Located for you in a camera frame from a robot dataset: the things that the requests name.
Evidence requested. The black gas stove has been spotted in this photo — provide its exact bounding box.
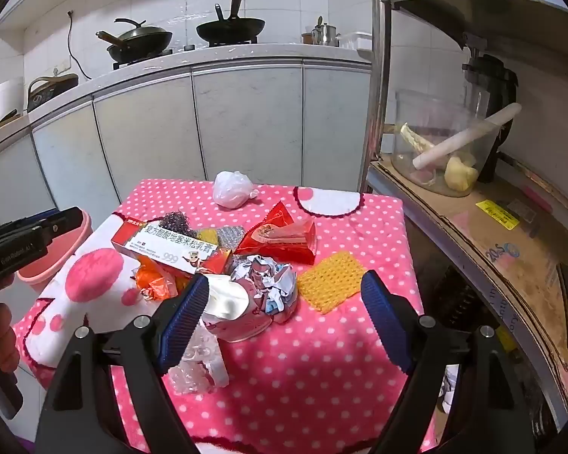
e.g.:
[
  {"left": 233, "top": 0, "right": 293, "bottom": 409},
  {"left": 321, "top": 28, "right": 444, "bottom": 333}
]
[{"left": 111, "top": 35, "right": 261, "bottom": 69}]

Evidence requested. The steel wool scrubber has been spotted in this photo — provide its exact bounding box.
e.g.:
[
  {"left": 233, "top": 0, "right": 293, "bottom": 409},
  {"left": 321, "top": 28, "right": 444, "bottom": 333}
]
[{"left": 157, "top": 211, "right": 197, "bottom": 235}]

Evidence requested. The clear bubble wrap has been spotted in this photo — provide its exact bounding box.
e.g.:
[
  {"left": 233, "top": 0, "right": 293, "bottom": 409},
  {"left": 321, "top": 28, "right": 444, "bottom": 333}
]
[{"left": 168, "top": 322, "right": 230, "bottom": 395}]

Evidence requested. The yellow sticker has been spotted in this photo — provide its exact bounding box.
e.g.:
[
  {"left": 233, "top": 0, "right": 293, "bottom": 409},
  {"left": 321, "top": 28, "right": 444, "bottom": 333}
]
[{"left": 476, "top": 199, "right": 521, "bottom": 231}]

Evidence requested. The white rice cooker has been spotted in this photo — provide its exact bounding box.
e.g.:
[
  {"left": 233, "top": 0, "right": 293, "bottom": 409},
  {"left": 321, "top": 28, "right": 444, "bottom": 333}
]
[{"left": 0, "top": 77, "right": 27, "bottom": 128}]

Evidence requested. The brown cardboard sheet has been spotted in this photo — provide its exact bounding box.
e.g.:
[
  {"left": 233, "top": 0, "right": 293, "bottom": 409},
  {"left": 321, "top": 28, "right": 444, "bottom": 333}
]
[{"left": 376, "top": 154, "right": 568, "bottom": 412}]

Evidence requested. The pale vegetable piece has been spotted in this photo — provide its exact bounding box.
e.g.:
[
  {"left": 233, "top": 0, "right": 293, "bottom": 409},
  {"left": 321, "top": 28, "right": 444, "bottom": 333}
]
[{"left": 400, "top": 123, "right": 438, "bottom": 154}]

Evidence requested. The metal shelf rack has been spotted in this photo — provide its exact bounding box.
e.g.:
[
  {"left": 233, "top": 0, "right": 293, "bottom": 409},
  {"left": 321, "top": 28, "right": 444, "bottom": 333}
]
[{"left": 360, "top": 0, "right": 568, "bottom": 436}]

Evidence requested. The yellow dough lump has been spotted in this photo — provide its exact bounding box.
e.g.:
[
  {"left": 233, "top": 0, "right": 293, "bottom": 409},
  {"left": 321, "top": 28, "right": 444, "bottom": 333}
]
[{"left": 444, "top": 154, "right": 481, "bottom": 192}]

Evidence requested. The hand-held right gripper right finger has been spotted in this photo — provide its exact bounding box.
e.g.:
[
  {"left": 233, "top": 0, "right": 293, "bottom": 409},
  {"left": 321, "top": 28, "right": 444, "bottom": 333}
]
[{"left": 360, "top": 269, "right": 535, "bottom": 454}]

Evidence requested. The orange sponge piece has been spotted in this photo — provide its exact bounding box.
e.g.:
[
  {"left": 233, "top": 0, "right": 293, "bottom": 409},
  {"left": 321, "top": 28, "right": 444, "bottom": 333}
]
[{"left": 296, "top": 250, "right": 367, "bottom": 315}]

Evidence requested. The yellow silver scouring sponge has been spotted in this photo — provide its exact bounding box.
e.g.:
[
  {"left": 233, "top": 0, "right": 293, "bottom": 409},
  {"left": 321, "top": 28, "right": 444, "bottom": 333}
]
[{"left": 215, "top": 227, "right": 247, "bottom": 258}]

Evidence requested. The orange plastic wrapper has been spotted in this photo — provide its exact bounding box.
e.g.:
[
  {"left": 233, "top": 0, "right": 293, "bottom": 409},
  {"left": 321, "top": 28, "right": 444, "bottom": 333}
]
[{"left": 133, "top": 255, "right": 192, "bottom": 301}]

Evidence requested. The grey kitchen cabinet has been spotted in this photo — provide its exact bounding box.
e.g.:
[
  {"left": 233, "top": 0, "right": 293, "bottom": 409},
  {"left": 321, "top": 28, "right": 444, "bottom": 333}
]
[{"left": 0, "top": 45, "right": 375, "bottom": 242}]

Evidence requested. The white plastic container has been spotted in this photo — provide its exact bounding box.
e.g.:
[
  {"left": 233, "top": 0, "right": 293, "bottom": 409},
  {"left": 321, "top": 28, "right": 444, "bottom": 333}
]
[{"left": 337, "top": 31, "right": 375, "bottom": 51}]

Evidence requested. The steel kettle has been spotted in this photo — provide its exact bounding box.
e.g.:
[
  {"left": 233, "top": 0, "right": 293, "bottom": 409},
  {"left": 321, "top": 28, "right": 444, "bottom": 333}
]
[{"left": 311, "top": 16, "right": 340, "bottom": 48}]

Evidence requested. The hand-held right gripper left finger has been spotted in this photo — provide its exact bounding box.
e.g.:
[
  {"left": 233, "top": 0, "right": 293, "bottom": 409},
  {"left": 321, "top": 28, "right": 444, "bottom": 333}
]
[{"left": 35, "top": 273, "right": 211, "bottom": 454}]

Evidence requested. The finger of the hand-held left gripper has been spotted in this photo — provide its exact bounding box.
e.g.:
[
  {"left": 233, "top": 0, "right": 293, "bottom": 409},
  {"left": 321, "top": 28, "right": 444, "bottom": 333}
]
[{"left": 26, "top": 207, "right": 85, "bottom": 247}]

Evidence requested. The white rolling pin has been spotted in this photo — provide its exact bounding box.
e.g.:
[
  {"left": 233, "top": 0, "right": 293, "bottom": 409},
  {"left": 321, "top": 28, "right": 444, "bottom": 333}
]
[{"left": 413, "top": 102, "right": 522, "bottom": 170}]

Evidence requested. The pink cup with foil lid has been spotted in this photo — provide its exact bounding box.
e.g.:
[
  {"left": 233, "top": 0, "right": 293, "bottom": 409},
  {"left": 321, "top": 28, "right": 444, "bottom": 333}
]
[{"left": 200, "top": 274, "right": 275, "bottom": 344}]

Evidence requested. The pink plastic bucket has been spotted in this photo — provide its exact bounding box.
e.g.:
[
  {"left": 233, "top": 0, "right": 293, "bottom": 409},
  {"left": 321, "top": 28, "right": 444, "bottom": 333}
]
[{"left": 16, "top": 209, "right": 93, "bottom": 285}]

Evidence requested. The colourful paper wrapper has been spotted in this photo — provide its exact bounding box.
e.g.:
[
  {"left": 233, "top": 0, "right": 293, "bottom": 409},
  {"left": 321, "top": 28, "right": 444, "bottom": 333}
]
[{"left": 229, "top": 254, "right": 298, "bottom": 325}]

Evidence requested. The pink polka dot blanket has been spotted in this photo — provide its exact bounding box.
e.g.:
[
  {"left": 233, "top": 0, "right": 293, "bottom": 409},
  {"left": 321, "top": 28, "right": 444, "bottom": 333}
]
[{"left": 12, "top": 179, "right": 438, "bottom": 454}]

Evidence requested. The black wok with lid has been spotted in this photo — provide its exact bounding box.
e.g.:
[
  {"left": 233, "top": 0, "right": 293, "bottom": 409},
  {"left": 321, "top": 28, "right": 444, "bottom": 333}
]
[{"left": 96, "top": 18, "right": 173, "bottom": 63}]

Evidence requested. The red snack packet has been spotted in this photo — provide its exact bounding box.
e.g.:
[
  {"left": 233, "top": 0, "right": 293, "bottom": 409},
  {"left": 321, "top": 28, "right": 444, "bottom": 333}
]
[{"left": 234, "top": 201, "right": 318, "bottom": 266}]

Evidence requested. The black power cable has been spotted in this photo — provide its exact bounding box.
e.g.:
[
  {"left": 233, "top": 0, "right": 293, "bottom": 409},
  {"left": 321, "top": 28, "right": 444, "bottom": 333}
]
[{"left": 67, "top": 9, "right": 93, "bottom": 80}]

